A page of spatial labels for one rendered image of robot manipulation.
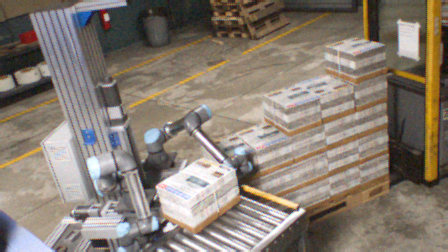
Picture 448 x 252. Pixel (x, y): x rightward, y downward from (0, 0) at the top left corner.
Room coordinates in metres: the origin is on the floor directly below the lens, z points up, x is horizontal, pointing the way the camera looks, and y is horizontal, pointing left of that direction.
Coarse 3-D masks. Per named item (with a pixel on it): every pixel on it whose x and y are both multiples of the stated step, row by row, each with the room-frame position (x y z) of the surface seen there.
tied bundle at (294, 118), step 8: (264, 104) 3.33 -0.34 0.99; (272, 104) 3.19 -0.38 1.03; (304, 104) 3.05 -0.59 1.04; (312, 104) 3.08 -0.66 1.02; (264, 112) 3.34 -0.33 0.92; (272, 112) 3.21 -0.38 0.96; (280, 112) 3.09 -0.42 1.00; (288, 112) 3.01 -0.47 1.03; (296, 112) 3.03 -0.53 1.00; (304, 112) 3.05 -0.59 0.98; (312, 112) 3.08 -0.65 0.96; (320, 112) 3.10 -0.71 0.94; (272, 120) 3.23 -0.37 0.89; (280, 120) 3.11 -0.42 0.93; (288, 120) 3.01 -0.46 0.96; (296, 120) 3.03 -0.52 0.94; (304, 120) 3.05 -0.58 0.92; (312, 120) 3.07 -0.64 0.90; (288, 128) 3.02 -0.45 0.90; (296, 128) 3.02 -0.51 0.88
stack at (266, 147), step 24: (336, 120) 3.14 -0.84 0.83; (240, 144) 3.04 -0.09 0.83; (264, 144) 2.97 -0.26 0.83; (288, 144) 3.00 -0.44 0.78; (312, 144) 3.07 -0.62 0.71; (264, 168) 2.92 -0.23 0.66; (288, 168) 2.99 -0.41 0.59; (312, 168) 3.05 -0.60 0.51; (336, 168) 3.13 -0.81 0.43; (312, 192) 3.05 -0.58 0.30; (336, 192) 3.12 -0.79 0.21; (360, 192) 3.19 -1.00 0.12
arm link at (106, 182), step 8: (112, 152) 2.25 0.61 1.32; (88, 160) 2.22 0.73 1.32; (96, 160) 2.20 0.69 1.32; (104, 160) 2.20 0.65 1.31; (112, 160) 2.21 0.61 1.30; (88, 168) 2.24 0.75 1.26; (96, 168) 2.18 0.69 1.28; (104, 168) 2.18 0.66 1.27; (112, 168) 2.20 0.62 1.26; (96, 176) 2.17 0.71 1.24; (104, 176) 2.21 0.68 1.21; (112, 176) 2.38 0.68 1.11; (96, 184) 2.48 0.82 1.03; (104, 184) 2.38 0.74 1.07; (112, 184) 2.45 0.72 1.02; (104, 192) 2.47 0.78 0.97; (112, 192) 2.50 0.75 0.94
